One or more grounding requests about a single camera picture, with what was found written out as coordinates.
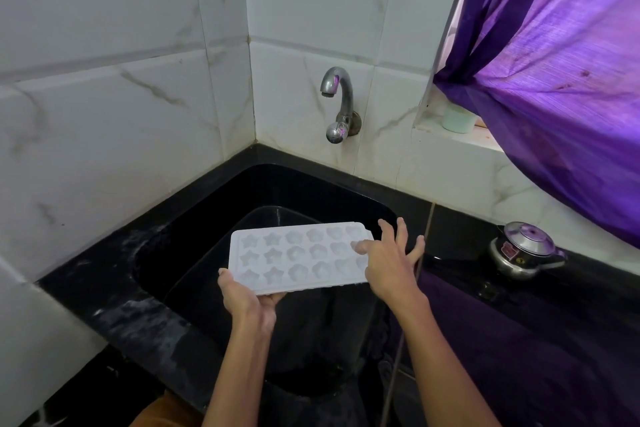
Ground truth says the person's right forearm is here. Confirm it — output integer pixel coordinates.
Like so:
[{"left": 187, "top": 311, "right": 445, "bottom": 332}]
[{"left": 389, "top": 293, "right": 503, "bottom": 427}]

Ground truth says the black sink basin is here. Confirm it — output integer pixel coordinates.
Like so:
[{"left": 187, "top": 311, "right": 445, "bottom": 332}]
[{"left": 131, "top": 164, "right": 398, "bottom": 397}]

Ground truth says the white ice cube tray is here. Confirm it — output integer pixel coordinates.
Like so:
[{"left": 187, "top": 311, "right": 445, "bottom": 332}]
[{"left": 228, "top": 222, "right": 374, "bottom": 296}]

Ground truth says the person's left forearm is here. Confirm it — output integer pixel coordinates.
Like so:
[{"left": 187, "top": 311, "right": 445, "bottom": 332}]
[{"left": 201, "top": 320, "right": 277, "bottom": 427}]

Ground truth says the orange garment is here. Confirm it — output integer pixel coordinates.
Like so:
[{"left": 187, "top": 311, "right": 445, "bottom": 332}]
[{"left": 129, "top": 390, "right": 205, "bottom": 427}]

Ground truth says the steel pressure cooker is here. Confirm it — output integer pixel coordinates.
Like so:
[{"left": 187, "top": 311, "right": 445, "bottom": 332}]
[{"left": 488, "top": 222, "right": 568, "bottom": 281}]

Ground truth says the purple curtain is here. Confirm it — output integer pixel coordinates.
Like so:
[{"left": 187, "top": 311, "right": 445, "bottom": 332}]
[{"left": 433, "top": 0, "right": 640, "bottom": 250}]

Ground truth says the pale green cup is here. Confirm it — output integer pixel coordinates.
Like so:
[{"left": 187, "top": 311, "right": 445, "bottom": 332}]
[{"left": 442, "top": 102, "right": 478, "bottom": 134}]

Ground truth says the person's right hand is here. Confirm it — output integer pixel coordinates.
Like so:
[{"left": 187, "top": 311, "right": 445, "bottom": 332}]
[{"left": 351, "top": 218, "right": 426, "bottom": 312}]

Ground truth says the person's left hand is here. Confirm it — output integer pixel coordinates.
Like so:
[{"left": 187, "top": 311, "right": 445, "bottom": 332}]
[{"left": 217, "top": 269, "right": 287, "bottom": 336}]

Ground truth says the chrome wall tap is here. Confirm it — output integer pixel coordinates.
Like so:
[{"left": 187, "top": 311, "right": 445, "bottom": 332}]
[{"left": 320, "top": 66, "right": 362, "bottom": 144}]

